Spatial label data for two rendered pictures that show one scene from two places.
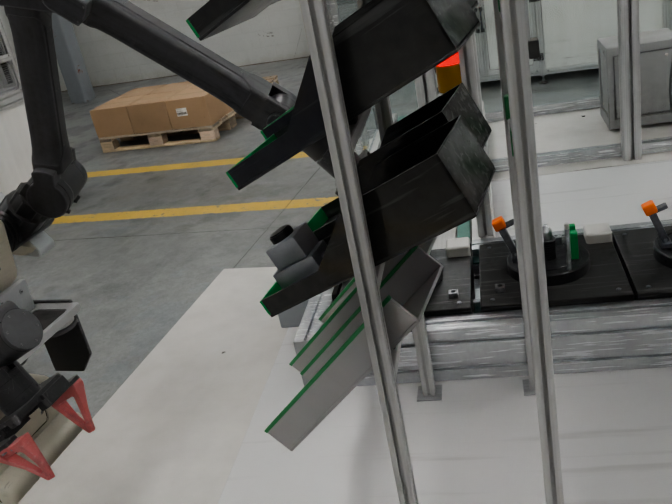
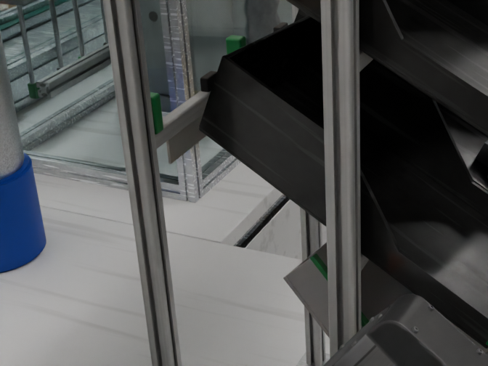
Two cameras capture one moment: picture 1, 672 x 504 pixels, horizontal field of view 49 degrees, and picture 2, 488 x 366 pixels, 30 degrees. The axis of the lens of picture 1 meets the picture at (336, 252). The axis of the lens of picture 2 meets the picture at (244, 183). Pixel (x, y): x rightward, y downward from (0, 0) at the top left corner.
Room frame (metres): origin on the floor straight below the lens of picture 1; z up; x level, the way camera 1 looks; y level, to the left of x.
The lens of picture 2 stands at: (1.58, -0.03, 1.59)
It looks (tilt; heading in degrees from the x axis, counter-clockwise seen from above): 27 degrees down; 195
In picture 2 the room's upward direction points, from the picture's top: 4 degrees counter-clockwise
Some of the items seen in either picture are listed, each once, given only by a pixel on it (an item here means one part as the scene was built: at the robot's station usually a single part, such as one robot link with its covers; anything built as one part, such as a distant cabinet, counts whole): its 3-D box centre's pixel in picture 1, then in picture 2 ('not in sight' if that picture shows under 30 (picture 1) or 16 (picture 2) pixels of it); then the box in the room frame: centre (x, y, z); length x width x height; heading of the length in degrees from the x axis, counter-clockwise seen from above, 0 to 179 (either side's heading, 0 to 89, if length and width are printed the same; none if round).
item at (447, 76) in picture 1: (450, 76); not in sight; (1.36, -0.27, 1.28); 0.05 x 0.05 x 0.05
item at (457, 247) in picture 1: (459, 251); not in sight; (1.28, -0.23, 0.97); 0.05 x 0.05 x 0.04; 76
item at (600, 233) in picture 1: (547, 245); not in sight; (1.15, -0.36, 1.01); 0.24 x 0.24 x 0.13; 76
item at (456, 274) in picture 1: (405, 284); not in sight; (1.21, -0.11, 0.96); 0.24 x 0.24 x 0.02; 76
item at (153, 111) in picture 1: (172, 113); not in sight; (7.01, 1.25, 0.20); 1.20 x 0.80 x 0.41; 68
